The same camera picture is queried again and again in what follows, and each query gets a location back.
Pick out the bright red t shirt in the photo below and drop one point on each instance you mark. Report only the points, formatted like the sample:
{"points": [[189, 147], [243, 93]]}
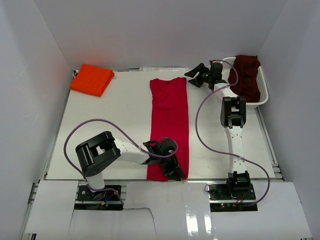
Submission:
{"points": [[170, 115]]}

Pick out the folded orange t shirt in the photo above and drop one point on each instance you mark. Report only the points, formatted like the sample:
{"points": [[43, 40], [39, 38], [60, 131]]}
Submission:
{"points": [[92, 80]]}

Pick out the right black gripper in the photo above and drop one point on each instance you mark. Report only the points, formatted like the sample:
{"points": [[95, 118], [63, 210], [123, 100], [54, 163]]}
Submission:
{"points": [[201, 67]]}

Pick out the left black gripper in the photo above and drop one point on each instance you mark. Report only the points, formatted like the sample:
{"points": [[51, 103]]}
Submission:
{"points": [[169, 172]]}

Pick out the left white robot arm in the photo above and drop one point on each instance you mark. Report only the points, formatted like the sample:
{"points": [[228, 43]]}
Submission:
{"points": [[100, 151]]}

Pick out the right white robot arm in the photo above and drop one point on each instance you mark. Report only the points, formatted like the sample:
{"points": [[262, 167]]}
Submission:
{"points": [[232, 119]]}

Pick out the white printed label strip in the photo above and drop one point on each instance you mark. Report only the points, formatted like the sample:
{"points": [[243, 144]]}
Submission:
{"points": [[161, 69]]}

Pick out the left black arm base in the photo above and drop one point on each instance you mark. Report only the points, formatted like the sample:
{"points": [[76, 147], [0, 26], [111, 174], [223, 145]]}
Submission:
{"points": [[97, 200]]}

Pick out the dark maroon t shirt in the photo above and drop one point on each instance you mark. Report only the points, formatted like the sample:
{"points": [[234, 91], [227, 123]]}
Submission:
{"points": [[246, 67]]}

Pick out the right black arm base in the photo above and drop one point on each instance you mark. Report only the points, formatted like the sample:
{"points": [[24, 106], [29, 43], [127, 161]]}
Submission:
{"points": [[221, 201]]}

